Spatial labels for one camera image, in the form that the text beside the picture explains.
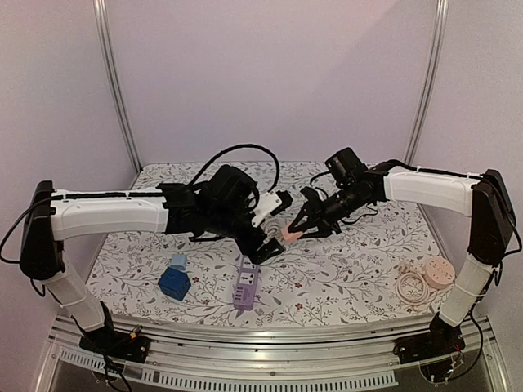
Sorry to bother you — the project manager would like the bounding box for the aluminium frame post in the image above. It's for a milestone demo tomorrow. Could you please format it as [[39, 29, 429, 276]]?
[[402, 0, 450, 167], [92, 0, 143, 174]]

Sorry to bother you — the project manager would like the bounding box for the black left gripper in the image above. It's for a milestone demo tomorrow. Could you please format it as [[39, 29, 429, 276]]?
[[207, 207, 285, 265]]

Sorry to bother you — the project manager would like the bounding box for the floral table cloth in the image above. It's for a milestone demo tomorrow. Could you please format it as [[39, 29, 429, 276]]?
[[83, 161, 467, 327]]

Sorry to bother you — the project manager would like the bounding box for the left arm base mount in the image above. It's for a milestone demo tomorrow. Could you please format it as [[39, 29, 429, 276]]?
[[79, 326, 151, 363]]

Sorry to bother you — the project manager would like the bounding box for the left aluminium frame post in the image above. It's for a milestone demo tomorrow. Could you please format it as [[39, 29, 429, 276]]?
[[92, 0, 143, 174]]

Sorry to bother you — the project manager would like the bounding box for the pink plug adapter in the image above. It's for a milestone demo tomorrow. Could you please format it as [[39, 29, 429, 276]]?
[[281, 228, 304, 243]]

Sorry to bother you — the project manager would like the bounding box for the pink round power socket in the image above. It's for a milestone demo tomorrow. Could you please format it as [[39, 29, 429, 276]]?
[[423, 256, 456, 290]]

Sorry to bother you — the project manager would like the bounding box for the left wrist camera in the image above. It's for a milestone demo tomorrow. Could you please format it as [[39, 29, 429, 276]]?
[[251, 191, 293, 227]]

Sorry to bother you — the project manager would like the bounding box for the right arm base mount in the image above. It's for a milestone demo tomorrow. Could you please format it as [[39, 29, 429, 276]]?
[[393, 316, 465, 364]]

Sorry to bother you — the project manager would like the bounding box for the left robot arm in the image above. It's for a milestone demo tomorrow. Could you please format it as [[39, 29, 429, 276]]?
[[19, 165, 293, 354]]

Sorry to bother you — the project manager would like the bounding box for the aluminium front rail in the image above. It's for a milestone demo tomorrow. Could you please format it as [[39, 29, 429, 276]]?
[[34, 314, 512, 392]]

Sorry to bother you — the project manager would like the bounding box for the right aluminium frame post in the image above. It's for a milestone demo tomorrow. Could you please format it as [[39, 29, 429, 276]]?
[[402, 0, 450, 167]]

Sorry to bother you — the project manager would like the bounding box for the dark blue cube socket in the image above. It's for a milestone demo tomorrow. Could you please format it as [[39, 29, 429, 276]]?
[[158, 267, 191, 301]]

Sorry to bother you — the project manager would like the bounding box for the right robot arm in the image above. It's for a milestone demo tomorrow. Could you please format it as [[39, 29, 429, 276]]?
[[288, 160, 522, 356]]

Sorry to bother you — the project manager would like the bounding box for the purple power strip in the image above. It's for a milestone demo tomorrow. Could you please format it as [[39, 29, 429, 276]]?
[[233, 256, 260, 310]]

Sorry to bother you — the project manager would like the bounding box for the light blue plug adapter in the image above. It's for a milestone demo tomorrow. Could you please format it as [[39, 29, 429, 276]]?
[[169, 254, 188, 273]]

